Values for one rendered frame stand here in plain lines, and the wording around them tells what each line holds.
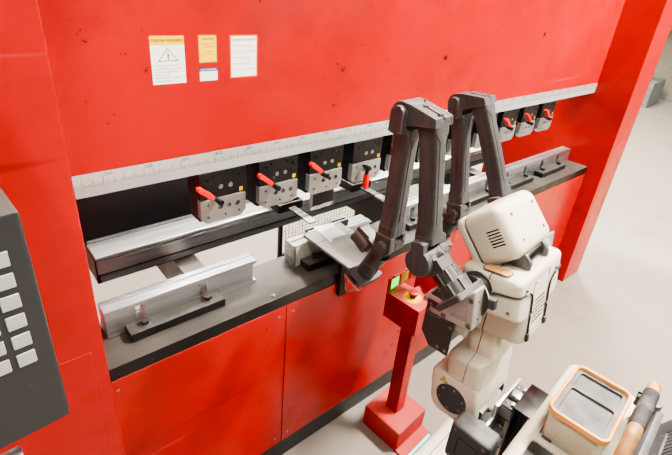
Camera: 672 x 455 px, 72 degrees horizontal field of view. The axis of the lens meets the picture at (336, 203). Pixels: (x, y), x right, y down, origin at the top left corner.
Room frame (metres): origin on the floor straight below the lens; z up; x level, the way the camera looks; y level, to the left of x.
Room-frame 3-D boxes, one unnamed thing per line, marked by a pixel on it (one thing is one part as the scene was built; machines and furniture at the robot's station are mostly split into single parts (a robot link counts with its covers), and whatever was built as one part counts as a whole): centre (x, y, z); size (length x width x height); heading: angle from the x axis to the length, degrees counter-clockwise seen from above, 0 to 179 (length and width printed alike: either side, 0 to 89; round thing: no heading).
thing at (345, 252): (1.45, -0.04, 1.00); 0.26 x 0.18 x 0.01; 42
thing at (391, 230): (1.12, -0.16, 1.40); 0.11 x 0.06 x 0.43; 137
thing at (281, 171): (1.41, 0.22, 1.26); 0.15 x 0.09 x 0.17; 132
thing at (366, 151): (1.67, -0.08, 1.26); 0.15 x 0.09 x 0.17; 132
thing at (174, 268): (1.54, 0.64, 0.81); 0.64 x 0.08 x 0.14; 42
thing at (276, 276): (1.96, -0.46, 0.85); 3.00 x 0.21 x 0.04; 132
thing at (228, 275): (1.19, 0.46, 0.92); 0.50 x 0.06 x 0.10; 132
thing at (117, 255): (2.05, -0.04, 0.93); 2.30 x 0.14 x 0.10; 132
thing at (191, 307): (1.11, 0.46, 0.89); 0.30 x 0.05 x 0.03; 132
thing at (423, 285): (1.49, -0.36, 0.75); 0.20 x 0.16 x 0.18; 136
